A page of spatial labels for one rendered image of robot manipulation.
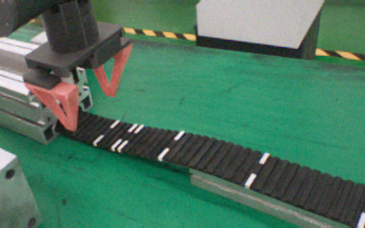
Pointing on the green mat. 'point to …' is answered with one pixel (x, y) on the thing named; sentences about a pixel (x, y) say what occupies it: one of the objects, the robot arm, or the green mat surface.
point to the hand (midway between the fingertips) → (90, 106)
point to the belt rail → (261, 202)
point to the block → (4, 191)
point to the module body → (19, 115)
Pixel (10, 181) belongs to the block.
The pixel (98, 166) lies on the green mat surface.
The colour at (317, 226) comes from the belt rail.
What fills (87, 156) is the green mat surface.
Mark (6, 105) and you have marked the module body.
